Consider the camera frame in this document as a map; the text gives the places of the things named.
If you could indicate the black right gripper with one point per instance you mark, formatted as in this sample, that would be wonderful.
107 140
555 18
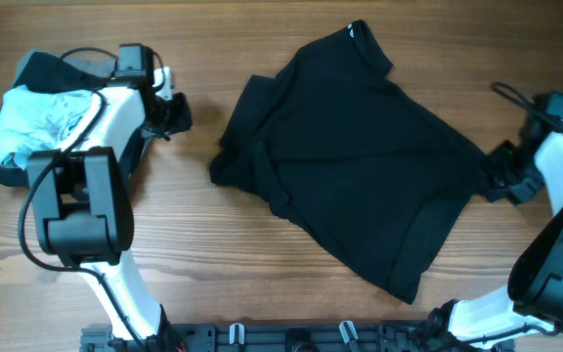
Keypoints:
514 193

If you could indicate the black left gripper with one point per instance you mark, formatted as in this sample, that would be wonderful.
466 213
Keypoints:
181 119

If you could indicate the black t-shirt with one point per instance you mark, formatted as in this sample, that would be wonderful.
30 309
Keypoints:
338 149

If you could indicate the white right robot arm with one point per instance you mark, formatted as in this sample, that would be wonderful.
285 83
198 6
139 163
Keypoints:
532 300

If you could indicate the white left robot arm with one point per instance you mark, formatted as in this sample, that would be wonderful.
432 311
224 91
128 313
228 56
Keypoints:
77 216

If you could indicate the grey folded garment in pile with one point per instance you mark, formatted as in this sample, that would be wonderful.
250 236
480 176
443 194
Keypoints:
101 68

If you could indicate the black folded garment in pile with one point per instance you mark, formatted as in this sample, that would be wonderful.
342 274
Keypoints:
117 124

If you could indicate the light blue crumpled garment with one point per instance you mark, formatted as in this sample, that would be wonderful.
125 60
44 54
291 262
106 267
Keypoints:
32 122

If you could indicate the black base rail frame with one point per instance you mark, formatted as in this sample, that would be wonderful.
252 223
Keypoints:
387 336

